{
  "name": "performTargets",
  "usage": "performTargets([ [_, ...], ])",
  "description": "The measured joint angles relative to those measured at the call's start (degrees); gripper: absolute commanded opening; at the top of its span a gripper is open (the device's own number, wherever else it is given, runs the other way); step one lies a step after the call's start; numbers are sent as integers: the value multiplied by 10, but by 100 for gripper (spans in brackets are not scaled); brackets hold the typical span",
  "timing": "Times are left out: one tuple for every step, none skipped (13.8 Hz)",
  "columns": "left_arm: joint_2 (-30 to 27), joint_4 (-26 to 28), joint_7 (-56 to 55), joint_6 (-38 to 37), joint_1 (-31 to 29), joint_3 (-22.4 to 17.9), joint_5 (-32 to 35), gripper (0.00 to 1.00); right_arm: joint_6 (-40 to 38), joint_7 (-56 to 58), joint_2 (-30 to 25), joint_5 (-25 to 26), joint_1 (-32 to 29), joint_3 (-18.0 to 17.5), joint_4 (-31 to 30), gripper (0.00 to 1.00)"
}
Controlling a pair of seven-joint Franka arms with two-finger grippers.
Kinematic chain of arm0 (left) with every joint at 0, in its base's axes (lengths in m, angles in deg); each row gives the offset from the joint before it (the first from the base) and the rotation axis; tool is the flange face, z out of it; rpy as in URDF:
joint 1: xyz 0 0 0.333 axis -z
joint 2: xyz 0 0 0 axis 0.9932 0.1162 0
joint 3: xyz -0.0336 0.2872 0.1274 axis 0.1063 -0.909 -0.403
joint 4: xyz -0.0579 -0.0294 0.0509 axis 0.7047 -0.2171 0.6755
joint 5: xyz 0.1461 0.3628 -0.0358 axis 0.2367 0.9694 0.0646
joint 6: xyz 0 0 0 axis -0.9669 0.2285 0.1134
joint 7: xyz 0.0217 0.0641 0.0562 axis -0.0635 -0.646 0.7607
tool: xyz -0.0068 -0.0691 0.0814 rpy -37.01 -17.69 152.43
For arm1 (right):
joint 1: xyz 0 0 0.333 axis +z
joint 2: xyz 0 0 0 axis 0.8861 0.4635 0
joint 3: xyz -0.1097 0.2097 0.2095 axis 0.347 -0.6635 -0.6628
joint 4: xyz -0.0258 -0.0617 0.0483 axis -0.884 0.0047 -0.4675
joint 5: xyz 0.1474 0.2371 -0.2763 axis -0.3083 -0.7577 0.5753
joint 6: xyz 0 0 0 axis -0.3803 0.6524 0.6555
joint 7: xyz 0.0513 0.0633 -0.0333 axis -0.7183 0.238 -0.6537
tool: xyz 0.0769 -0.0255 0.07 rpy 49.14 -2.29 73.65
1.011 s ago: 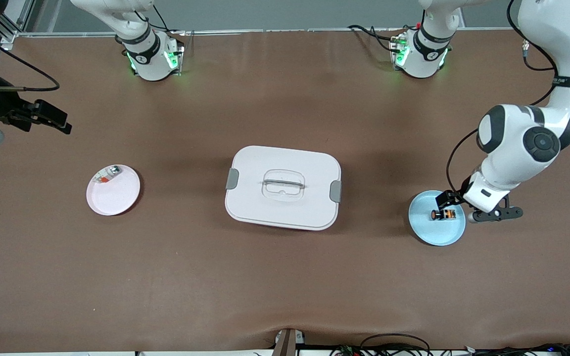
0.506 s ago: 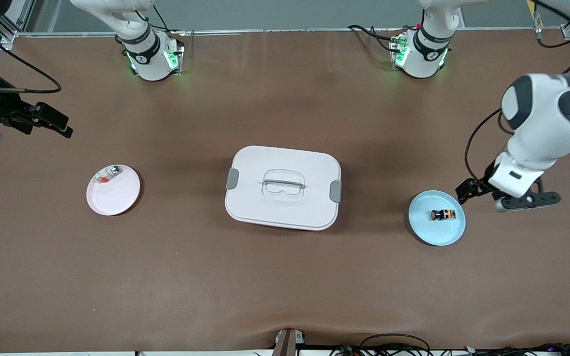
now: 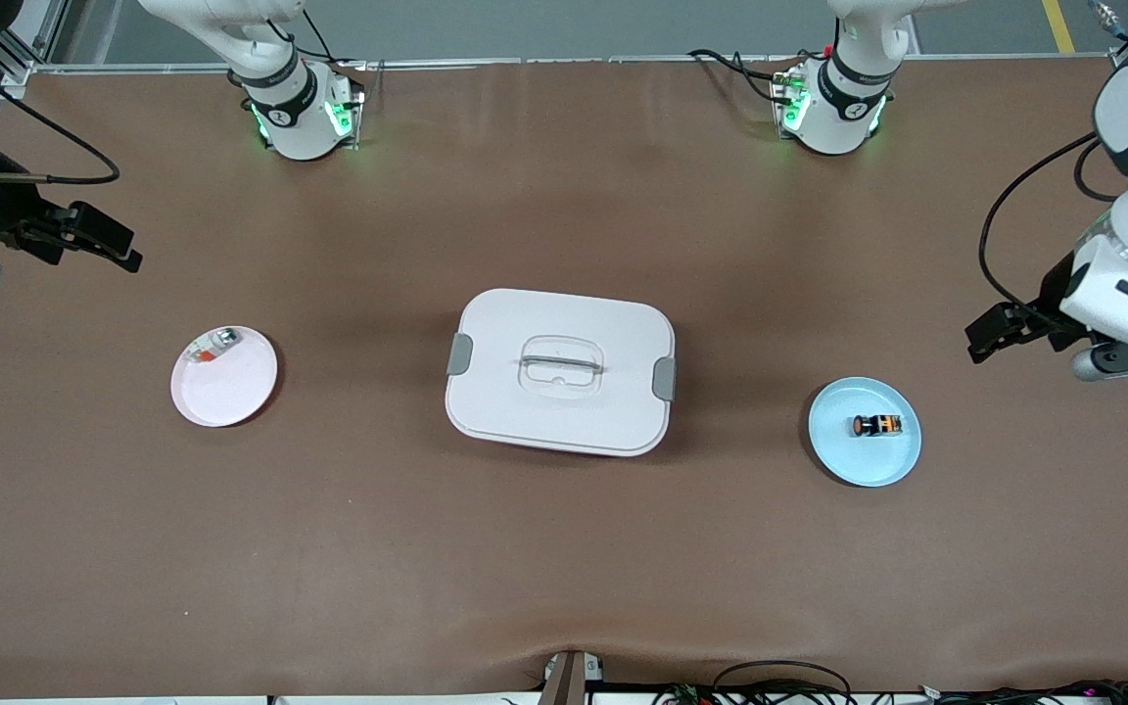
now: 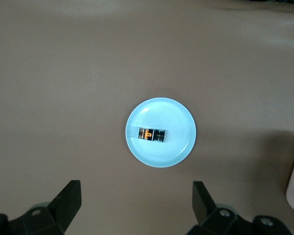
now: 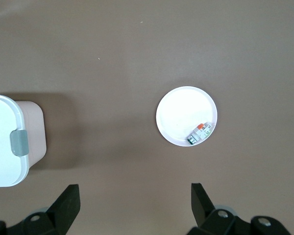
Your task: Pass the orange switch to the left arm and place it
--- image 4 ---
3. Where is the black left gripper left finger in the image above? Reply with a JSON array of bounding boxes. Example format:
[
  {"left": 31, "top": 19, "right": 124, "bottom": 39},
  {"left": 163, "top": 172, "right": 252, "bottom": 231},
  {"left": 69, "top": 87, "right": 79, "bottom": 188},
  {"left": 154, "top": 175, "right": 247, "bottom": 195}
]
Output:
[{"left": 0, "top": 180, "right": 82, "bottom": 235}]

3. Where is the light blue round plate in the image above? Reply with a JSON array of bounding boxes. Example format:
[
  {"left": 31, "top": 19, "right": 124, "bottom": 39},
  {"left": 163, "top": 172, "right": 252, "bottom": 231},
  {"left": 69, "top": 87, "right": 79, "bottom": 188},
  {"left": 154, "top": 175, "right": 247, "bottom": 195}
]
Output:
[{"left": 125, "top": 97, "right": 196, "bottom": 168}]

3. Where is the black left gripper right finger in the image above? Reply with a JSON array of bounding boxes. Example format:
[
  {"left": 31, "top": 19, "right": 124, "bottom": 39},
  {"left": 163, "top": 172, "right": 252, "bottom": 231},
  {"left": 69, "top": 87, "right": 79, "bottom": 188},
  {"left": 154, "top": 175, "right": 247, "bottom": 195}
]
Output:
[{"left": 186, "top": 181, "right": 294, "bottom": 235}]

